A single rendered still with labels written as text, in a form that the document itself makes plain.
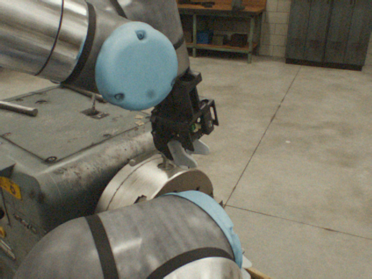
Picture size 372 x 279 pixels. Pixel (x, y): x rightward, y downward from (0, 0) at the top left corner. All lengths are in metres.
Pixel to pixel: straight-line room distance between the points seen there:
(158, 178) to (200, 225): 0.43
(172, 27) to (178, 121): 0.14
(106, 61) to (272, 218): 2.53
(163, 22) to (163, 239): 0.27
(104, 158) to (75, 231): 0.53
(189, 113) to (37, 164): 0.44
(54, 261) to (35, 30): 0.21
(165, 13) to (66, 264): 0.31
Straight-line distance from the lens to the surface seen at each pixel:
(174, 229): 0.38
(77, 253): 0.38
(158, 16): 0.49
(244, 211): 2.82
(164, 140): 0.61
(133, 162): 0.61
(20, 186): 0.88
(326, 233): 2.76
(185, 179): 0.86
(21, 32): 0.31
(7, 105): 1.24
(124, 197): 0.82
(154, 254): 0.37
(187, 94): 0.53
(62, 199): 0.84
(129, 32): 0.32
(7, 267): 1.26
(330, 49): 6.76
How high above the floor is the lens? 1.67
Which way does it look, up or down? 27 degrees down
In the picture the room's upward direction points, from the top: straight up
